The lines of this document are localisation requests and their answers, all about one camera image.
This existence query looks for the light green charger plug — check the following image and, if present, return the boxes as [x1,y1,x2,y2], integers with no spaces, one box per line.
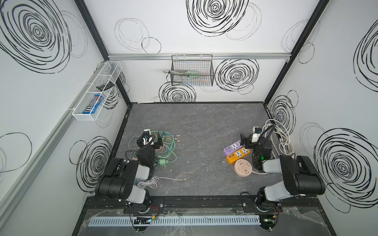
[158,159,169,166]

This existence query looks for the purple power strip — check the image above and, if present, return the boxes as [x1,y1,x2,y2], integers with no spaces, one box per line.
[223,140,243,157]

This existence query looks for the white usb cable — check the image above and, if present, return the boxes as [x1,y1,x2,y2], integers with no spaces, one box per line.
[136,176,188,190]

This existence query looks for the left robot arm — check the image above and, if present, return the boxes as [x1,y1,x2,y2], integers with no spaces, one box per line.
[95,129,163,213]

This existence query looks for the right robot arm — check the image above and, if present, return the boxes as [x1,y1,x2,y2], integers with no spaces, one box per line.
[240,130,326,212]

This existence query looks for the round pink power strip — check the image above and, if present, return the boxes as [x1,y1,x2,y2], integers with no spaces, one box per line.
[234,159,253,178]

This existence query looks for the orange power strip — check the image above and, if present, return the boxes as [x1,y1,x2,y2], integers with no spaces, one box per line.
[226,147,251,165]

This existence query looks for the blue candy packet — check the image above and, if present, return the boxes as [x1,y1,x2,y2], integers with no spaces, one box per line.
[82,94,103,114]

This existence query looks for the black remote control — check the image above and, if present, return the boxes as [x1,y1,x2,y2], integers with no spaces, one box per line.
[96,82,114,92]

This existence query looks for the green tongs in basket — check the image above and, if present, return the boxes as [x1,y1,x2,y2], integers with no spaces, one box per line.
[163,70,202,79]

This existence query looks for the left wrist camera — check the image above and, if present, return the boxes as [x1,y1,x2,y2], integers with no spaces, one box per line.
[142,129,151,146]

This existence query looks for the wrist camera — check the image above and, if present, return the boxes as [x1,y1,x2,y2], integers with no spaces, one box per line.
[142,129,151,146]
[251,126,262,143]

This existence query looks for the tangled green charging cables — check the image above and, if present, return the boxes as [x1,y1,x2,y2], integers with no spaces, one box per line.
[126,131,182,167]

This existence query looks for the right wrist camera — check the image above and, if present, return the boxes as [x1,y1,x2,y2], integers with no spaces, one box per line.
[251,126,262,143]

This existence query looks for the white power cords bundle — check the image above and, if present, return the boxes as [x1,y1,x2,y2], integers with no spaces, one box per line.
[261,118,296,157]

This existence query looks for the white wire shelf basket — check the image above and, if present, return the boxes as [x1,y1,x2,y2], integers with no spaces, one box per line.
[72,61,122,122]

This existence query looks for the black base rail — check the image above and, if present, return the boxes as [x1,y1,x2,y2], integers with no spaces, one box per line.
[83,194,321,214]

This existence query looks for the grey slotted cable duct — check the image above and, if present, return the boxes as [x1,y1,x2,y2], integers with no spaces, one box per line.
[88,215,261,227]

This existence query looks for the black wire basket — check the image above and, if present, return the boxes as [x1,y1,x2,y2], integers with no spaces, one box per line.
[168,54,215,87]

